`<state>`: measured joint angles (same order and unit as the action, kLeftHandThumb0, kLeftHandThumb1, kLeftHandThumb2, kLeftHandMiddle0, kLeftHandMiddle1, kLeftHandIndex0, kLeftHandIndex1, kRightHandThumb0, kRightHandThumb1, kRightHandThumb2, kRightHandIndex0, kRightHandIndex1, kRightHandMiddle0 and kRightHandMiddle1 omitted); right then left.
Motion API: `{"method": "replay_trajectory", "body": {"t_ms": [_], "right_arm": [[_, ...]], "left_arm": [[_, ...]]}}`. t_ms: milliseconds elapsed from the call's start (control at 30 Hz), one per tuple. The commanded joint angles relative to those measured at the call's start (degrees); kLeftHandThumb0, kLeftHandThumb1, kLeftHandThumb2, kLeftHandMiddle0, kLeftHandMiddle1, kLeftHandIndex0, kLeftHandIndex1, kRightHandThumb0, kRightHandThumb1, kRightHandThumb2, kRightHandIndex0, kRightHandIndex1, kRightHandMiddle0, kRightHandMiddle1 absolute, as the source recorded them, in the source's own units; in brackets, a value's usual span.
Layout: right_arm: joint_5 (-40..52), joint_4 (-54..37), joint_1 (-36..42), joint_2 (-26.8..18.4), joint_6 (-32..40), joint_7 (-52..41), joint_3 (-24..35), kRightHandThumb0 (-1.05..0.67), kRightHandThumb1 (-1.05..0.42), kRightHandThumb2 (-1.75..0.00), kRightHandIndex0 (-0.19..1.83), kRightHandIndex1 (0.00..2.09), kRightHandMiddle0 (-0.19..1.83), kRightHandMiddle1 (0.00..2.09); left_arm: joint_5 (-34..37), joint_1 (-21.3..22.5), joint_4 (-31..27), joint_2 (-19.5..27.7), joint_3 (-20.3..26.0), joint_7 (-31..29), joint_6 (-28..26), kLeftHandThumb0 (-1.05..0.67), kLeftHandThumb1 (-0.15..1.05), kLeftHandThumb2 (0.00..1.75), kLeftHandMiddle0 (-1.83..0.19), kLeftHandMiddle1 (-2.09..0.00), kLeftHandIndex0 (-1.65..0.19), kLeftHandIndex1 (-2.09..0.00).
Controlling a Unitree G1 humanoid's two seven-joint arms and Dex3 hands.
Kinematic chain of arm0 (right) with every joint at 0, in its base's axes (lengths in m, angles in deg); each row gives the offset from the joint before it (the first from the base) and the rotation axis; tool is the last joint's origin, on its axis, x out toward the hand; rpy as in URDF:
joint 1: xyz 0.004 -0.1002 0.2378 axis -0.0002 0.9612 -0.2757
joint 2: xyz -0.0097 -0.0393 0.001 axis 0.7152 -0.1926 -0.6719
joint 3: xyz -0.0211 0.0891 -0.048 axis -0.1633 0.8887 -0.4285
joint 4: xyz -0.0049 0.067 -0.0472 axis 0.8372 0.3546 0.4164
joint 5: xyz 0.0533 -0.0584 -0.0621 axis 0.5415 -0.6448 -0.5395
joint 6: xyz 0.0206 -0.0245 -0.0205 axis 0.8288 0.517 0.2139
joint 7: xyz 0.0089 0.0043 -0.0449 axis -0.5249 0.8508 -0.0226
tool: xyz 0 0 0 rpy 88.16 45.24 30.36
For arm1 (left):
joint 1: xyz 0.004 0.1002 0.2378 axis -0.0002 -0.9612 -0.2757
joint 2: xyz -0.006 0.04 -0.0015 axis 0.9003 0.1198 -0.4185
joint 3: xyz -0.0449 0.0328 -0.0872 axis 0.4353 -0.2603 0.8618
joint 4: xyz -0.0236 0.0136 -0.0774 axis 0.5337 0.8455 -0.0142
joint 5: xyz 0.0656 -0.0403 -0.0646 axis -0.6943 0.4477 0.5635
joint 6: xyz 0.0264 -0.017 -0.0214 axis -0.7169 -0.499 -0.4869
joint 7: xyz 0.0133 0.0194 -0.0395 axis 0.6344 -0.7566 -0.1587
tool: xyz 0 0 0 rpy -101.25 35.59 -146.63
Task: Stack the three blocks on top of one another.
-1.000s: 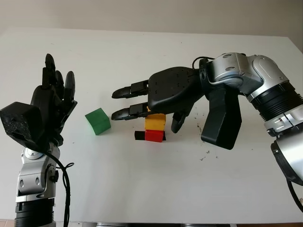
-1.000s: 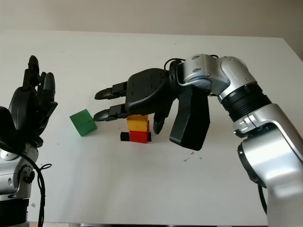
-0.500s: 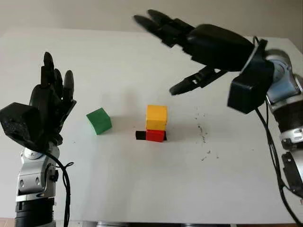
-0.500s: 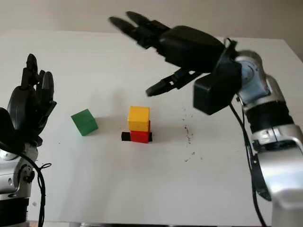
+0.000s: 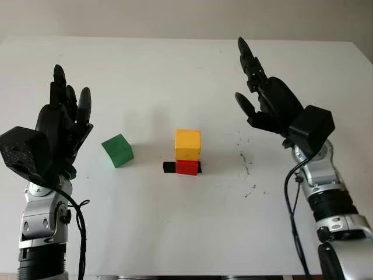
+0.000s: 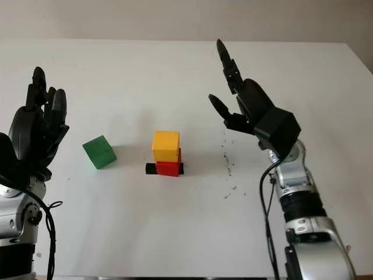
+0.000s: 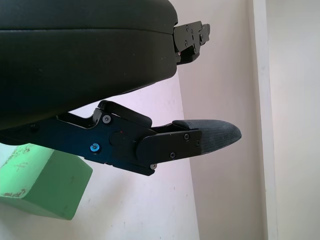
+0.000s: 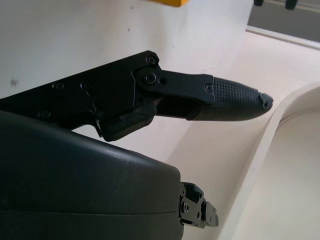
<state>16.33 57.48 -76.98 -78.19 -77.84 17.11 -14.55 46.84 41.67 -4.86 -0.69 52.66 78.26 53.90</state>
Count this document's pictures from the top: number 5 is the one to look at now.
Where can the green wooden block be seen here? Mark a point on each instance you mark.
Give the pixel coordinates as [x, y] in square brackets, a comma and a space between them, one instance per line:
[118, 151]

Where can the yellow wooden block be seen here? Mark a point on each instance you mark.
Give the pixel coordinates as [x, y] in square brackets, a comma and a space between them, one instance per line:
[188, 144]

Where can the red wooden block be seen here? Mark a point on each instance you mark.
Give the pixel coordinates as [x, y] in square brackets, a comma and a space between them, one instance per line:
[188, 167]

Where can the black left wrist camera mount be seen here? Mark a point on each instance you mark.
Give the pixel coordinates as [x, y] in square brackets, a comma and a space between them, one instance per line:
[23, 151]

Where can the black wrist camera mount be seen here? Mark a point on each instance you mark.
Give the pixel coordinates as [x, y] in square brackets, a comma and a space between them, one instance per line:
[311, 128]
[23, 151]

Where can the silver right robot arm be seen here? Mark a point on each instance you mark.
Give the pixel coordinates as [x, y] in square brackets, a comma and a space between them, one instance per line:
[323, 181]

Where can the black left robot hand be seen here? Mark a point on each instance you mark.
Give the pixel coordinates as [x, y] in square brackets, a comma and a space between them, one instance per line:
[58, 125]

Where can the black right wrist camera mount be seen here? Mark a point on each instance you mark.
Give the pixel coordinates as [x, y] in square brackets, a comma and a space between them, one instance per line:
[311, 128]

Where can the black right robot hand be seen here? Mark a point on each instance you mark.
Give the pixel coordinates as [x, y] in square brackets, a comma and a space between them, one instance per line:
[277, 108]

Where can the black tape strip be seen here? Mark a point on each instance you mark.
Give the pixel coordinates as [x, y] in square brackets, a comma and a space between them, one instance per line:
[169, 167]

